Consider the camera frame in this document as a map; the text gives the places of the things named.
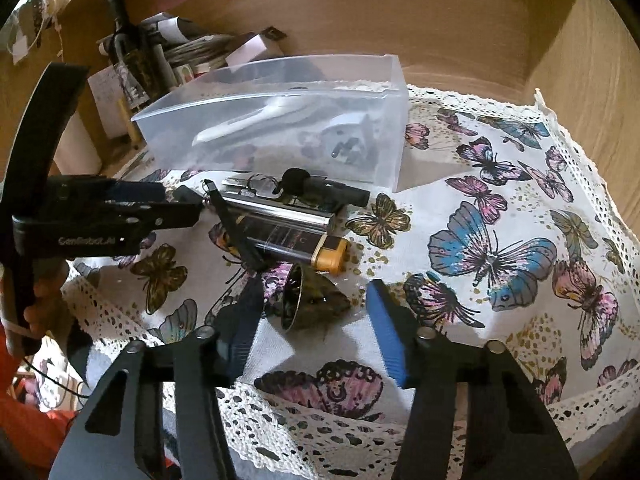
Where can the clear plastic storage box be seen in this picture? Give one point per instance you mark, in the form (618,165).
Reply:
(280,110)

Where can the dark wine bottle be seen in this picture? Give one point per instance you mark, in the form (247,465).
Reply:
(127,55)

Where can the silver metal tube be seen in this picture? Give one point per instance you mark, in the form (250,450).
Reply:
(280,212)

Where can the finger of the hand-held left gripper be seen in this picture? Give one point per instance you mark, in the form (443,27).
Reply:
(180,212)
(135,189)

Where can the butterfly print lace tablecloth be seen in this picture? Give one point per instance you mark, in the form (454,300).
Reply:
(500,260)

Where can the pink paper card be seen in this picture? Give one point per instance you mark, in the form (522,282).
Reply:
(255,47)

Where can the grey plug adapter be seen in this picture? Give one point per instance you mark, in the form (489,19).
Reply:
(347,137)

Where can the person's left hand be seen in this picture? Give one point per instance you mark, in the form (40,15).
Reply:
(47,305)

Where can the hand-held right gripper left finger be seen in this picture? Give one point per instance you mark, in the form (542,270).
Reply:
(244,322)

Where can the person's left forearm orange sleeve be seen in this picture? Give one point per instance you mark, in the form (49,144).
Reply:
(30,405)

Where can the black clip microphone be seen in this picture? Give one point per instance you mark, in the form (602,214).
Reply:
(325,190)

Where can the small dark bell cup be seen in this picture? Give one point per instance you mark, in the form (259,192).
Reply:
(305,305)

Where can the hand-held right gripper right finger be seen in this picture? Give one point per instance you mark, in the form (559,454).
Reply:
(386,332)

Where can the clear plastic bag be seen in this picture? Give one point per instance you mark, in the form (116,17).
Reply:
(32,25)

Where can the white paper card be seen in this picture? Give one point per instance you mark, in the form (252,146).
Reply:
(107,100)

